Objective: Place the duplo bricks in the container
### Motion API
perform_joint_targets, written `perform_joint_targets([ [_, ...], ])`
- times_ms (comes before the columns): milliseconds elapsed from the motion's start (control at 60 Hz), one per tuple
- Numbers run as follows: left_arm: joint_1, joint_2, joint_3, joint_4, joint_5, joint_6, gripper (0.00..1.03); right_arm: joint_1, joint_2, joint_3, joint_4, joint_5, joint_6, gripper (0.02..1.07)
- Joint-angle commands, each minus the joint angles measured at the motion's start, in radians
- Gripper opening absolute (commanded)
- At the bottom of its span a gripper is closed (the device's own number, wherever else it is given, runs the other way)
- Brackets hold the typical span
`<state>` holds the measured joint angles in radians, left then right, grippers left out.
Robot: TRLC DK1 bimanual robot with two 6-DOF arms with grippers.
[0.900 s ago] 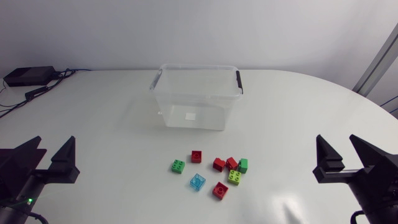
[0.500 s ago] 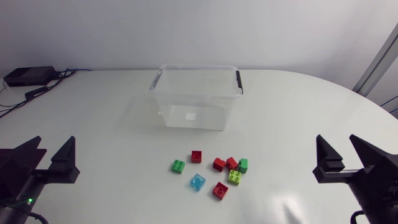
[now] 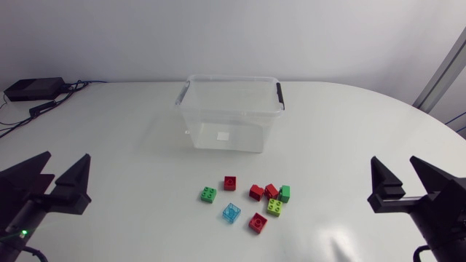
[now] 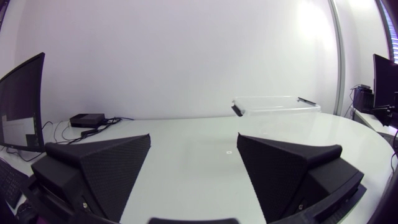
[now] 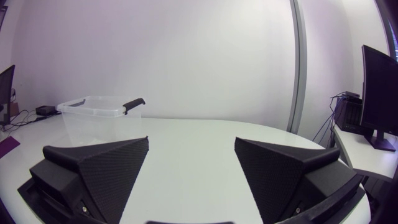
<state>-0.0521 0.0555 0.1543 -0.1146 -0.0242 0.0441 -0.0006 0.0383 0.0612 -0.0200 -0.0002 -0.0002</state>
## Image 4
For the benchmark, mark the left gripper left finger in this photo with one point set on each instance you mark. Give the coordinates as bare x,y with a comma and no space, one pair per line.
105,168

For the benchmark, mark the clear plastic container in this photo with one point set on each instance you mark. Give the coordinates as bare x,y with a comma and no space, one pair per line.
273,107

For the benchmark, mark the black keyboard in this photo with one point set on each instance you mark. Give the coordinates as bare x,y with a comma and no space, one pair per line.
9,183

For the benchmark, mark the black power brick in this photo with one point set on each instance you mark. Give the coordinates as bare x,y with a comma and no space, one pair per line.
87,119

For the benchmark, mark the dark screen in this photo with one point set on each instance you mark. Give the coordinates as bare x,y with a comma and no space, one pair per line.
385,81
18,102

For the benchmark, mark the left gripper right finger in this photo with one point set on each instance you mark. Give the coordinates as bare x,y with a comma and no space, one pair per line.
280,174

